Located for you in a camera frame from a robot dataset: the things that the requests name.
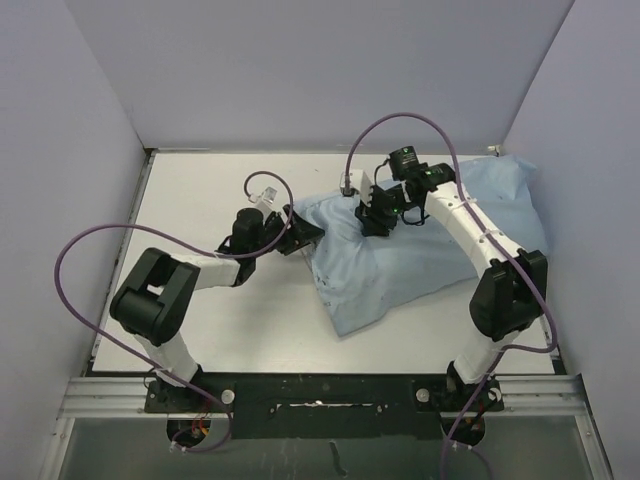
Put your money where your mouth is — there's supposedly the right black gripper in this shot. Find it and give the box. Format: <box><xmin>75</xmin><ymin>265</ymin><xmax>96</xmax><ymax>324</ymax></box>
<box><xmin>354</xmin><ymin>183</ymin><xmax>415</xmax><ymax>234</ymax></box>

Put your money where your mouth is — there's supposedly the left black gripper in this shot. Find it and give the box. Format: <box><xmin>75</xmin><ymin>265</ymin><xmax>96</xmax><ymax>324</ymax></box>
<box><xmin>251</xmin><ymin>205</ymin><xmax>324</xmax><ymax>258</ymax></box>

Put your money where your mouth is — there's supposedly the light blue pillowcase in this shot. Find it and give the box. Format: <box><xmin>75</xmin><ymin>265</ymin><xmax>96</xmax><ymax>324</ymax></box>
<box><xmin>294</xmin><ymin>155</ymin><xmax>548</xmax><ymax>337</ymax></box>

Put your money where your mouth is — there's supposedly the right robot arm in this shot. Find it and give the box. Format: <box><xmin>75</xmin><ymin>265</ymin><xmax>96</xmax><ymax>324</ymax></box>
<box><xmin>341</xmin><ymin>146</ymin><xmax>548</xmax><ymax>409</ymax></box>

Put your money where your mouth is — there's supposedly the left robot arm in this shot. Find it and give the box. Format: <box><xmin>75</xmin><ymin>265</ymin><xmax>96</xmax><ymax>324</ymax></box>
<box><xmin>109</xmin><ymin>205</ymin><xmax>325</xmax><ymax>411</ymax></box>

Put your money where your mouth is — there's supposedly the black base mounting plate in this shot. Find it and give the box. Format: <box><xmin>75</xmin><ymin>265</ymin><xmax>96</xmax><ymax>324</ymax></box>
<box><xmin>144</xmin><ymin>372</ymin><xmax>504</xmax><ymax>440</ymax></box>

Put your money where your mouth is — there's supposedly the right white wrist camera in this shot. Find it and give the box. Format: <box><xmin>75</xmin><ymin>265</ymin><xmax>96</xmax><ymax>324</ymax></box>
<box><xmin>339</xmin><ymin>169</ymin><xmax>374</xmax><ymax>212</ymax></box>

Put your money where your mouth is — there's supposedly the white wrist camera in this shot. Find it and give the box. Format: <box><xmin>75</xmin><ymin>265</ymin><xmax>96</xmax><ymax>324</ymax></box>
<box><xmin>339</xmin><ymin>169</ymin><xmax>374</xmax><ymax>212</ymax></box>
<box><xmin>248</xmin><ymin>187</ymin><xmax>277</xmax><ymax>218</ymax></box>

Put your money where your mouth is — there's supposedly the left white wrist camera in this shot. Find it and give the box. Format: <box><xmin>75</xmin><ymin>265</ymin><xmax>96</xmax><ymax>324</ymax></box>
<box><xmin>248</xmin><ymin>187</ymin><xmax>277</xmax><ymax>218</ymax></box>

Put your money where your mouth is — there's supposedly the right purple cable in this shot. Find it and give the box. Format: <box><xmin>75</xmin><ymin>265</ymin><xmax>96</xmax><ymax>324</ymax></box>
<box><xmin>345</xmin><ymin>113</ymin><xmax>560</xmax><ymax>480</ymax></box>

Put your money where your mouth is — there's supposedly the purple cable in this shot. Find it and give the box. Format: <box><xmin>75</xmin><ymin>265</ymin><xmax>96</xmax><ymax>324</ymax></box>
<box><xmin>53</xmin><ymin>171</ymin><xmax>296</xmax><ymax>455</ymax></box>
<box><xmin>345</xmin><ymin>113</ymin><xmax>560</xmax><ymax>480</ymax></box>

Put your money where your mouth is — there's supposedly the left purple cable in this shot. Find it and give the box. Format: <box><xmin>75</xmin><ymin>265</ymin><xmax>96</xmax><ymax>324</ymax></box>
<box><xmin>53</xmin><ymin>171</ymin><xmax>296</xmax><ymax>455</ymax></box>

